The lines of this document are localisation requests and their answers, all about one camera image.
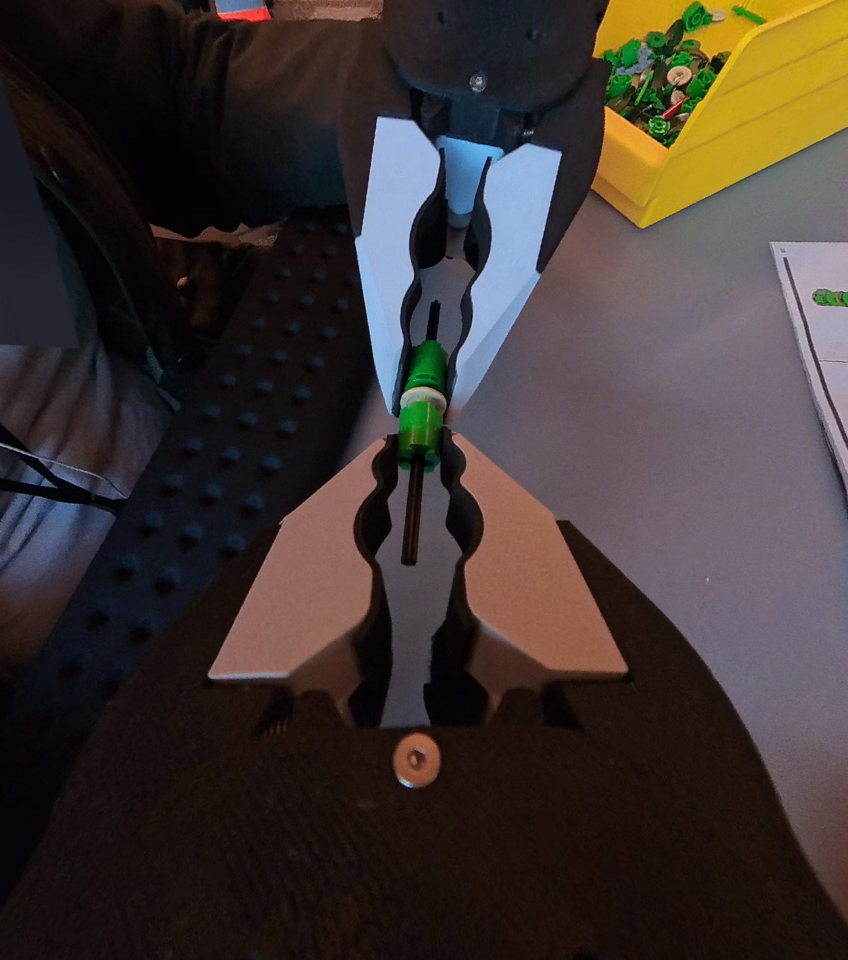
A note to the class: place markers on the orange traffic cone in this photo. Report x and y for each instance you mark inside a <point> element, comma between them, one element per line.
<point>244,9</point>

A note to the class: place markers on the pale crumpled cloth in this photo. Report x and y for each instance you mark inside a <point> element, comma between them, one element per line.
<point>214,232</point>

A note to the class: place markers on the open instruction booklet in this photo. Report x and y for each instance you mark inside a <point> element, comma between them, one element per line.
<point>844,345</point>

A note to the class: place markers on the person's grey shirt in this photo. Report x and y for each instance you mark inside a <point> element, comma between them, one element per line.
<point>19,555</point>

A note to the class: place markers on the grey desk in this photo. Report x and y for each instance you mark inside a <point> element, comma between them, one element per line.
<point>656,450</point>

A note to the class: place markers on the person's left forearm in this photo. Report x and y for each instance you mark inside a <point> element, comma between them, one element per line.
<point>259,112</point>

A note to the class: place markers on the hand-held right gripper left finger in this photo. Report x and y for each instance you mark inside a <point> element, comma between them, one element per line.
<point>304,600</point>

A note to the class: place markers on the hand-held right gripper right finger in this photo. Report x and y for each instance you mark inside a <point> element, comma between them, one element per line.
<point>536,600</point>

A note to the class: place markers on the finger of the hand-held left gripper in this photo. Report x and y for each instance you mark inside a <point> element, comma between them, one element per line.
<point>514,225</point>
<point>386,225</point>

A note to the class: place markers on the pile of green brick pieces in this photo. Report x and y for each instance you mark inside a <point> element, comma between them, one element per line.
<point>656,75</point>

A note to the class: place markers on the person's dark jacket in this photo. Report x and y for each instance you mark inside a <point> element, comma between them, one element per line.
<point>94,225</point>

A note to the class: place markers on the yellow plastic bin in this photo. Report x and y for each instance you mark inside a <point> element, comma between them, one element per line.
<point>769,127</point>

